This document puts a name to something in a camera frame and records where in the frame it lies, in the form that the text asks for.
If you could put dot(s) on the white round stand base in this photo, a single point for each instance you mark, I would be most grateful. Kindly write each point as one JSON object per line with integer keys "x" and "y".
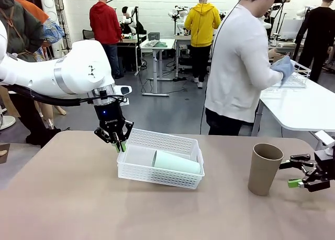
{"x": 6, "y": 122}

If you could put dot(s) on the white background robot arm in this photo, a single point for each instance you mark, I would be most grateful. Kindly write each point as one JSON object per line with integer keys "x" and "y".
{"x": 178, "y": 14}
{"x": 129, "y": 17}

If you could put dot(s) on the person's left hand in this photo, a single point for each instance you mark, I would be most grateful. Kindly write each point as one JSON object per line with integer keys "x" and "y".
{"x": 272, "y": 53}

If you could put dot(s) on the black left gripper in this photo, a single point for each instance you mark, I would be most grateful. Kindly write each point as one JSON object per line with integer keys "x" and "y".
{"x": 110, "y": 117}

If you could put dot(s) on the blue towel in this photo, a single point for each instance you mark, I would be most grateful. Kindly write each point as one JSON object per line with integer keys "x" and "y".
{"x": 284, "y": 68}

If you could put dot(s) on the mannequin with orange garment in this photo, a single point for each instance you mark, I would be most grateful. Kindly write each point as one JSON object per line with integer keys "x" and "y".
{"x": 34, "y": 12}

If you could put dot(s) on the mannequin with green jacket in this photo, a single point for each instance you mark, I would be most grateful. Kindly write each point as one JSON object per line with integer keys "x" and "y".
{"x": 18, "y": 33}

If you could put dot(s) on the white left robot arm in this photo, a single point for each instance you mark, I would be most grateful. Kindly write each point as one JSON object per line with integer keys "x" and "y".
{"x": 78, "y": 64}

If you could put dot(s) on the brown wooden board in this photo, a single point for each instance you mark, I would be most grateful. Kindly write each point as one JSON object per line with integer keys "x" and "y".
{"x": 5, "y": 153}

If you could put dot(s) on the white side table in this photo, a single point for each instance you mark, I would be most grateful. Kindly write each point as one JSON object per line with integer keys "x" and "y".
{"x": 288, "y": 106}

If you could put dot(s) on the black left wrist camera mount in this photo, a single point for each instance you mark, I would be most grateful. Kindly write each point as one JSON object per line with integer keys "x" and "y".
{"x": 104, "y": 94}

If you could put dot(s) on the white tower appliance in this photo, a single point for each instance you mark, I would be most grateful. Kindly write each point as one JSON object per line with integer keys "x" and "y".
{"x": 49, "y": 4}

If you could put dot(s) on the green plastic crate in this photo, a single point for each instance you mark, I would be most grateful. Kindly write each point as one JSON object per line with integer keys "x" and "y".
{"x": 154, "y": 36}

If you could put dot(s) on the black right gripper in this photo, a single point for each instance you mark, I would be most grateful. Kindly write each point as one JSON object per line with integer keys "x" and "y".
{"x": 327, "y": 169}

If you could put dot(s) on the person's right forearm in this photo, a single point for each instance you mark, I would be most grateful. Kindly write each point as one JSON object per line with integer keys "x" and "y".
{"x": 264, "y": 78}

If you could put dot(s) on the brown cup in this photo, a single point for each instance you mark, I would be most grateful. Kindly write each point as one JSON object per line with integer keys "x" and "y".
{"x": 278, "y": 58}
{"x": 261, "y": 172}

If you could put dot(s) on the mint green cup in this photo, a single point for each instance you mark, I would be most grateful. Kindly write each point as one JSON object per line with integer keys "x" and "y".
{"x": 175, "y": 164}

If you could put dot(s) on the white background desk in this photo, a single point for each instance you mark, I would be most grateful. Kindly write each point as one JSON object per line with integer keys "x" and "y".
{"x": 157, "y": 48}

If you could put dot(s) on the person in black top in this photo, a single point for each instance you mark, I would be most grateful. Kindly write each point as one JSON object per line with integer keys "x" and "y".
{"x": 319, "y": 33}

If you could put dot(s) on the green cloth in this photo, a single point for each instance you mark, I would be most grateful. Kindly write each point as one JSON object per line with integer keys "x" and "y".
{"x": 159, "y": 44}

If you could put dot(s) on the white perforated plastic basket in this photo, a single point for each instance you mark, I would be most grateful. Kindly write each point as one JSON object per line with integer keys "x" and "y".
{"x": 157, "y": 177}

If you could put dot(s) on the person in yellow hoodie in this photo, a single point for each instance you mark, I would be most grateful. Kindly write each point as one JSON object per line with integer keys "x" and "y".
{"x": 202, "y": 25}

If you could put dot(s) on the person in red hoodie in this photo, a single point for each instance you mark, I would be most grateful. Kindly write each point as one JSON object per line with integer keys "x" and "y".
{"x": 104, "y": 22}

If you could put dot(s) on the person in white top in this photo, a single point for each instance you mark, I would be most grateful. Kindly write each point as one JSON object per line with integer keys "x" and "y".
{"x": 235, "y": 67}

